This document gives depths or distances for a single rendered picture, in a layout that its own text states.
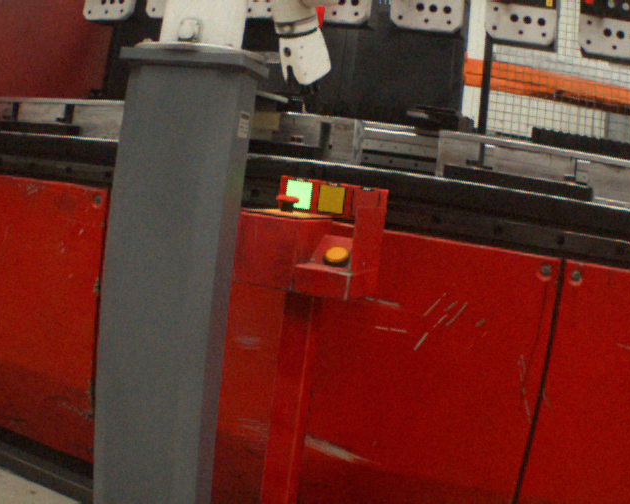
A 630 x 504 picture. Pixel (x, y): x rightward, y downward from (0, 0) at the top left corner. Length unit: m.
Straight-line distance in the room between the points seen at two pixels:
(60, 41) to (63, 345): 1.03
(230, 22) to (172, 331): 0.43
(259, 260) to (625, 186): 0.72
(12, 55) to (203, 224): 1.44
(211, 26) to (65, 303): 0.99
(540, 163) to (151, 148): 0.82
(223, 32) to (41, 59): 1.45
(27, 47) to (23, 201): 0.61
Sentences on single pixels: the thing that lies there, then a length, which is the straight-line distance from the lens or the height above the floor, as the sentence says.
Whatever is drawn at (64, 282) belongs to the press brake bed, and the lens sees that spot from 2.04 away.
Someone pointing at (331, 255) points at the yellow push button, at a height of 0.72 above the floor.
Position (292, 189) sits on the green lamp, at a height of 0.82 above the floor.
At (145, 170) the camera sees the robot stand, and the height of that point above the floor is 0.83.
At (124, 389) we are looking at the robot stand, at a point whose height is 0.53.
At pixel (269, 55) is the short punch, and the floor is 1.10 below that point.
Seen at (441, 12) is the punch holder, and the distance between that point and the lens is 1.79.
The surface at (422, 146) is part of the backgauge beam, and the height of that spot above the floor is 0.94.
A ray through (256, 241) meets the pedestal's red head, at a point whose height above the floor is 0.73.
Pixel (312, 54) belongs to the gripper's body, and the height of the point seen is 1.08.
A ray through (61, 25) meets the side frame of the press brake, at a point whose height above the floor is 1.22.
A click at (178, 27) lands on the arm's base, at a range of 1.23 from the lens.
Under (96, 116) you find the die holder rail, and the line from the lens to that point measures 2.14.
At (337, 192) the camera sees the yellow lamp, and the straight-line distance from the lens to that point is 1.60.
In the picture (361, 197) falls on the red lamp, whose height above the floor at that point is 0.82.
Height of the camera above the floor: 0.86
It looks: 5 degrees down
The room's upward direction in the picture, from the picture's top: 7 degrees clockwise
